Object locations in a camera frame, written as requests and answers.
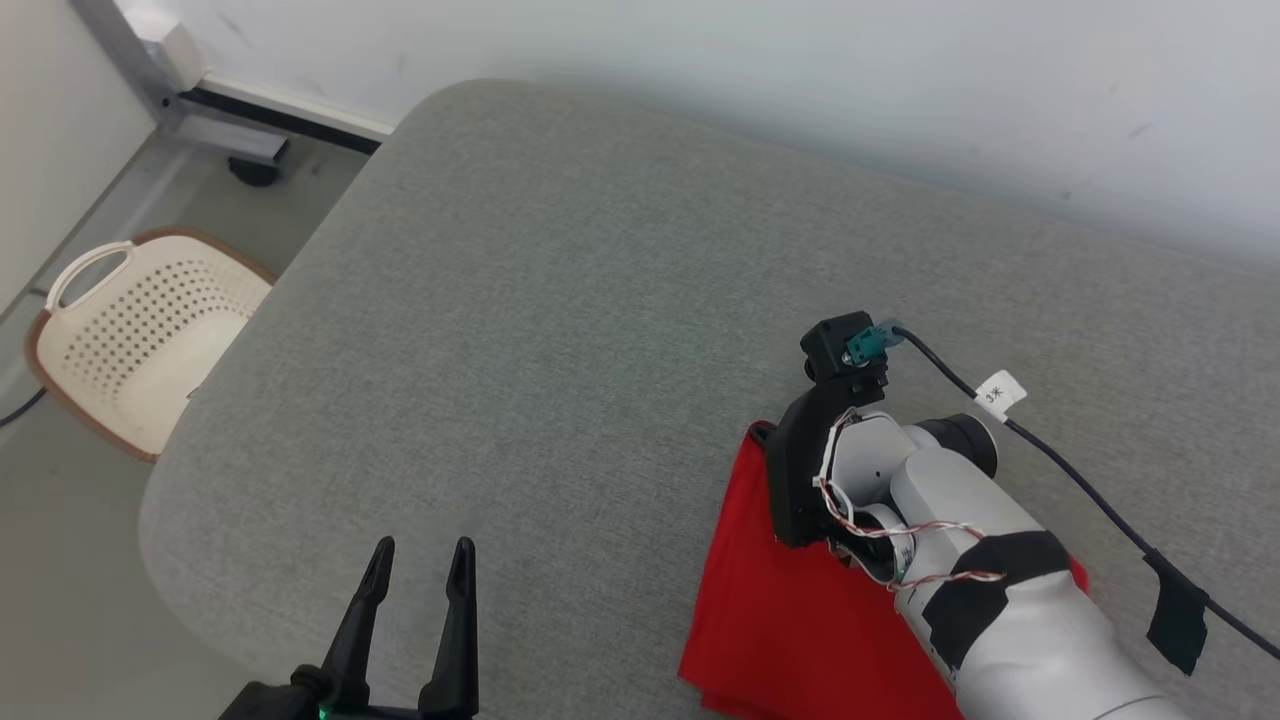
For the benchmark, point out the red Bulls jersey white sleeves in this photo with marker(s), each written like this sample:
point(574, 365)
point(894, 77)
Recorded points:
point(790, 620)

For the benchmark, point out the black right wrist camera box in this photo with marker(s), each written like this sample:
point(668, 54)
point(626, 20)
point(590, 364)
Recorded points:
point(830, 350)

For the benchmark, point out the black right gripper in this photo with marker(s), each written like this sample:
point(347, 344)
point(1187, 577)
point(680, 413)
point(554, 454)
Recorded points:
point(795, 480)

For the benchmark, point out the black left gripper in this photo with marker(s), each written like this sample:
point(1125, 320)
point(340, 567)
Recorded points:
point(270, 705)

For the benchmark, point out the cream perforated laundry basket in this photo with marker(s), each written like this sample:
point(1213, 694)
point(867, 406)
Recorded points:
point(140, 340)

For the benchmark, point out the teal right camera connector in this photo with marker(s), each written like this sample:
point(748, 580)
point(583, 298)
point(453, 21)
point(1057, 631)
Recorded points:
point(870, 343)

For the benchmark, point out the white black metal frame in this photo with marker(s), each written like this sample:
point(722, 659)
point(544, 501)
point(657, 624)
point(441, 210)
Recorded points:
point(220, 100)

